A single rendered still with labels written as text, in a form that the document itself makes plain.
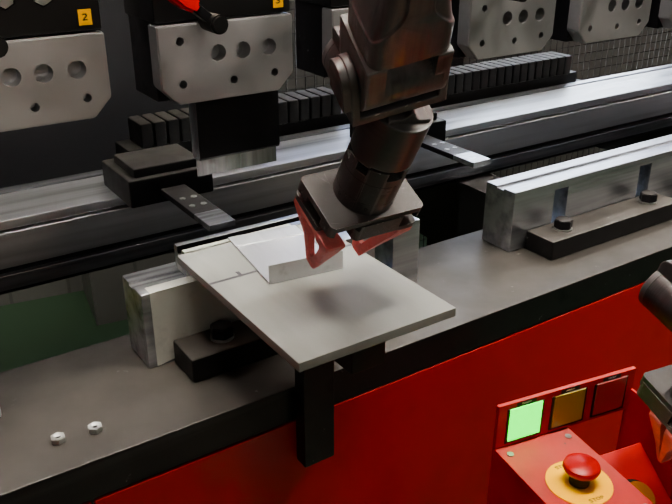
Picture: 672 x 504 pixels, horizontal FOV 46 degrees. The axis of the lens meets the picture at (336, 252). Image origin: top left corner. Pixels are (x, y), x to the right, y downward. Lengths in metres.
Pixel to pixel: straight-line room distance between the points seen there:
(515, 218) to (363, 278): 0.41
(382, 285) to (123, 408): 0.30
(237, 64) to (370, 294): 0.27
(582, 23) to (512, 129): 0.41
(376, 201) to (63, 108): 0.30
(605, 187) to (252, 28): 0.70
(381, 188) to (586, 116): 1.03
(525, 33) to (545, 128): 0.53
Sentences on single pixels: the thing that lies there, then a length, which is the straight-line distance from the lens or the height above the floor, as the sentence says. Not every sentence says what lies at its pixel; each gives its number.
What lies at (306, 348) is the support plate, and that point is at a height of 1.00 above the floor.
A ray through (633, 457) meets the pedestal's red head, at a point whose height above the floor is 0.74.
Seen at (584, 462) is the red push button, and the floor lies 0.81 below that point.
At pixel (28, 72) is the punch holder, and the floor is 1.22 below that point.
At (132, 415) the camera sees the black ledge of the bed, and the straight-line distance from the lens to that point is 0.87.
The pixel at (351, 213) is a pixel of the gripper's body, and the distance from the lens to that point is 0.71.
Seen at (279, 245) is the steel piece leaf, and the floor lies 1.00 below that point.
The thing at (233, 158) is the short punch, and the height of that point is 1.09.
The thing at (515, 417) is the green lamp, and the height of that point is 0.82.
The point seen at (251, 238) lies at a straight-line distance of 0.93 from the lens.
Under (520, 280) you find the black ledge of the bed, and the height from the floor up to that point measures 0.87.
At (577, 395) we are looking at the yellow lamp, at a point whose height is 0.83.
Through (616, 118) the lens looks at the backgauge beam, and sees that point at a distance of 1.75.
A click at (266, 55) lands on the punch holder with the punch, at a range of 0.86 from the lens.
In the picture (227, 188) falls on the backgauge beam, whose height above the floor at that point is 0.97.
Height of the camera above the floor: 1.38
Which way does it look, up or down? 25 degrees down
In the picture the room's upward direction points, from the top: straight up
